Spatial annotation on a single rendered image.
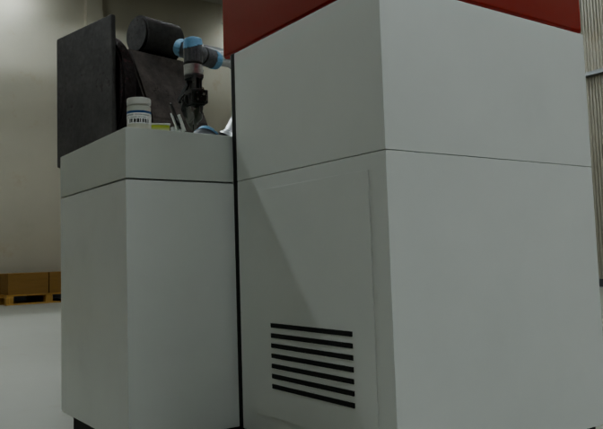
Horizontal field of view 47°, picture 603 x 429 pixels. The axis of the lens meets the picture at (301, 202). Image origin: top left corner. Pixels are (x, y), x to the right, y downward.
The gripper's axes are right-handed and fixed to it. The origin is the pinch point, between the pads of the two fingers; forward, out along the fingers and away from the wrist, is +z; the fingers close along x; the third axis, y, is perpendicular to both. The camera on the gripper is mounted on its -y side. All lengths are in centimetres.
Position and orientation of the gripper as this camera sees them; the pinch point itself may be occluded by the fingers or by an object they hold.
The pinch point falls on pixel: (192, 127)
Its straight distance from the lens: 278.9
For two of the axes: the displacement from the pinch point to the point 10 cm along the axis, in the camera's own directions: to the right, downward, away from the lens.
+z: 0.3, 10.0, -0.8
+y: 5.8, -0.8, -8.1
